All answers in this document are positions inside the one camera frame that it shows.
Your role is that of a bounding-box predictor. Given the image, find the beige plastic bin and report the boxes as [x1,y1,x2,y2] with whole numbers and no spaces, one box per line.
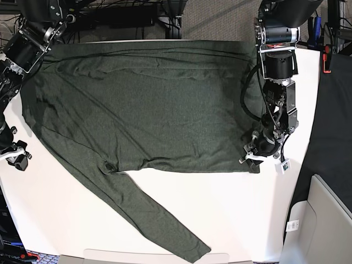
[279,174,351,264]

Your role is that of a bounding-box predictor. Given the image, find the orange clamp bottom left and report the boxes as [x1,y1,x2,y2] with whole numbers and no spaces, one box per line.
[20,252,40,262]

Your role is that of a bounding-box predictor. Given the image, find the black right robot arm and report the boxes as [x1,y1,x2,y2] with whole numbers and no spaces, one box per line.
[1,1,68,112]

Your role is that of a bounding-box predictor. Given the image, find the blue handled clamp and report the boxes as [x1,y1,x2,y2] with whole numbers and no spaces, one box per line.
[307,16,321,48]

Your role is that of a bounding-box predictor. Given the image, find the black printed box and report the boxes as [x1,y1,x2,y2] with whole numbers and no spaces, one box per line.
[1,190,26,263]

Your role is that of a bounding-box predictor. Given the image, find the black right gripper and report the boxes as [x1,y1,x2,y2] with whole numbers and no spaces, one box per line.
[1,126,28,171]

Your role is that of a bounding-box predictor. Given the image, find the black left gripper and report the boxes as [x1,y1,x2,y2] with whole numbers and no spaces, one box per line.
[243,130,283,173]

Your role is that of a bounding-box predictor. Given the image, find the tangled black cables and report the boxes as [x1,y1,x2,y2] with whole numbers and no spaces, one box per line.
[0,0,166,45]

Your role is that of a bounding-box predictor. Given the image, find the dark green long-sleeve shirt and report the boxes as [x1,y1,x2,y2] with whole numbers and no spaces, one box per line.
[20,41,256,263]

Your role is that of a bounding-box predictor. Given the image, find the white barcode label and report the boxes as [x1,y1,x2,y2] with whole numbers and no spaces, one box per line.
[285,219,299,232]

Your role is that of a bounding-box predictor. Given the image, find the black flat electronics box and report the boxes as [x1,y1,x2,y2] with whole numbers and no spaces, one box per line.
[109,18,155,28]

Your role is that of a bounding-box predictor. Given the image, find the grey metal table leg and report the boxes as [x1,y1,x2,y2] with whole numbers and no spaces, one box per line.
[158,1,182,40]

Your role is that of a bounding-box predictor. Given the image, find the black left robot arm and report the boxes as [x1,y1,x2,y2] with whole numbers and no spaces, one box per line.
[239,1,321,173]

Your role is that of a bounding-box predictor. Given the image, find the orange black clamp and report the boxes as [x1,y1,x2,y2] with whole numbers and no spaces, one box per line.
[322,44,333,74]

